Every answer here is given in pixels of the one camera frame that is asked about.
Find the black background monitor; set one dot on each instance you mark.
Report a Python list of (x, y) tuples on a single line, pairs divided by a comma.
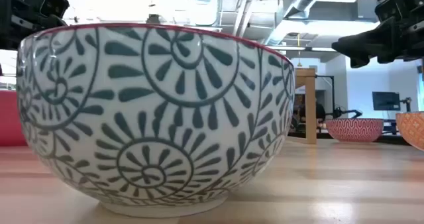
[(386, 100)]

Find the smooth silver duct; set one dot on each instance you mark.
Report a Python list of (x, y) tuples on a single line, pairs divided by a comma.
[(304, 2)]

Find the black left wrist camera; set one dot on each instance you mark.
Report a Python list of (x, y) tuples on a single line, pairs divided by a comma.
[(54, 3)]

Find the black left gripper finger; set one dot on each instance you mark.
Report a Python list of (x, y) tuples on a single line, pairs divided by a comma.
[(58, 22)]

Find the black ceiling dome camera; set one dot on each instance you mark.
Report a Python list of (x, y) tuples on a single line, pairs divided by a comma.
[(153, 18)]

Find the ribbed silver duct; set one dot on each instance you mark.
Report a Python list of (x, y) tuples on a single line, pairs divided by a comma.
[(202, 5)]

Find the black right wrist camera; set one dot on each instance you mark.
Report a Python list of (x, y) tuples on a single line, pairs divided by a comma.
[(392, 8)]

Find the wooden slatted shelf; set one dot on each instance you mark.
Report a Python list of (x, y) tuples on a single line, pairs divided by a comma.
[(310, 104)]

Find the orange patterned bowl blue inside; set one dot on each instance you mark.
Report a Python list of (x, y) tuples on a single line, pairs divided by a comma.
[(412, 129)]

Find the background black robot arm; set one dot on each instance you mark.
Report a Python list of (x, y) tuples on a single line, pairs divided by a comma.
[(348, 112)]

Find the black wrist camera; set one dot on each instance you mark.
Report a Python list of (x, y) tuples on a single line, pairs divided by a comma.
[(392, 8), (54, 3)]

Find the ceiling strip light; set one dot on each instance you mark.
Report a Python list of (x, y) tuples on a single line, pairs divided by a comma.
[(323, 49)]

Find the black metal stand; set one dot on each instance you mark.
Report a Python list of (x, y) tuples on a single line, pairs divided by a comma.
[(332, 94)]

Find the white floral bowl red inside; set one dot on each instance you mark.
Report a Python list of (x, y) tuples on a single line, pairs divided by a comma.
[(155, 118)]

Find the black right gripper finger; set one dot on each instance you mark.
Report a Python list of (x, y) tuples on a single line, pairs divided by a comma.
[(364, 43), (357, 62)]

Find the plain red bowl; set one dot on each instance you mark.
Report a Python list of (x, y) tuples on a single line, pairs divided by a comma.
[(10, 118)]

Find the pink wavy bowl dark inside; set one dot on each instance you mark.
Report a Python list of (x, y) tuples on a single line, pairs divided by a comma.
[(354, 130)]

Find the grey rectangular duct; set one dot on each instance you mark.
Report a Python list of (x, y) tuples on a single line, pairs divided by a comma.
[(341, 11)]

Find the black table edge rail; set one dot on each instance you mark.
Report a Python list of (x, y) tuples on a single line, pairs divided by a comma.
[(389, 138)]

